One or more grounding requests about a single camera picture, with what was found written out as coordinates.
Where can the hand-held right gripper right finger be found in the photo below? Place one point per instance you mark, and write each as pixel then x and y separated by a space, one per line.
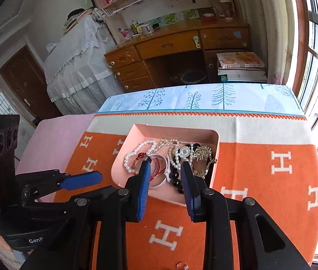
pixel 189 194

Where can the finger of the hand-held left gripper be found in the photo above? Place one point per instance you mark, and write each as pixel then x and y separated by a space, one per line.
pixel 43 195
pixel 83 180

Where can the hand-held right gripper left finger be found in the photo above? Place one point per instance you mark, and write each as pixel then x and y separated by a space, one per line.
pixel 144 191

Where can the pearl pin brooch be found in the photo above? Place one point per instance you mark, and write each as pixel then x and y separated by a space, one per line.
pixel 163 145

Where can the pink storage box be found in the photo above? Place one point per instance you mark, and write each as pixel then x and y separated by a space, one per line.
pixel 153 131

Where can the pink bedsheet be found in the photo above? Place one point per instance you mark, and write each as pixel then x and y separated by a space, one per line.
pixel 57 137

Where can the orange letter-print blanket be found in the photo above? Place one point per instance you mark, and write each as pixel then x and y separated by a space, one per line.
pixel 260 191

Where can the brown wooden door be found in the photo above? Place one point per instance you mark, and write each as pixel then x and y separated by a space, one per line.
pixel 26 84

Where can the blue tree-print sheet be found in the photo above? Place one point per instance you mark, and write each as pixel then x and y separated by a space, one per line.
pixel 246 101

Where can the white lace covered furniture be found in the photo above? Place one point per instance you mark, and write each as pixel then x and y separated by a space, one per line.
pixel 74 70

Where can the dark round stool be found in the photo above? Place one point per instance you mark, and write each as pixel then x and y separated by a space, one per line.
pixel 189 76

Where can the white plastic bag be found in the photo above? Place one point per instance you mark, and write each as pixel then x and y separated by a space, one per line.
pixel 51 47

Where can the stack of magazines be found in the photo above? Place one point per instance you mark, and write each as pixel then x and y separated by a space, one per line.
pixel 240 64

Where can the wooden desk with drawers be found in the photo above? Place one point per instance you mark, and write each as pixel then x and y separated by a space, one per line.
pixel 170 43

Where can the white drawer hook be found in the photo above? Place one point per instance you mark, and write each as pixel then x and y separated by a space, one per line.
pixel 196 42

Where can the pink pen cup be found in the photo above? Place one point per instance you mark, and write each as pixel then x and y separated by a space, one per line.
pixel 126 33

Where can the pile of books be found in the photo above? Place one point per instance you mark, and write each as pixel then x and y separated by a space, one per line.
pixel 77 22

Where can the green pen cup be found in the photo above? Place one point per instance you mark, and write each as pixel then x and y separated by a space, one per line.
pixel 135 28

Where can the black hat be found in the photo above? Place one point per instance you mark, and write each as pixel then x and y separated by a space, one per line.
pixel 75 13

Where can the row of green pictures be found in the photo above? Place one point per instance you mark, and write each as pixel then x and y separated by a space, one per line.
pixel 173 17

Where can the red tissue box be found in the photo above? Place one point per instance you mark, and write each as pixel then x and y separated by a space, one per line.
pixel 208 18

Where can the cream curtain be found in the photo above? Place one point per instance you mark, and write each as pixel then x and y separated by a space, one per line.
pixel 263 28

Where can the floral container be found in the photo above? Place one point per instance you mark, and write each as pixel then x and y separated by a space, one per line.
pixel 223 7

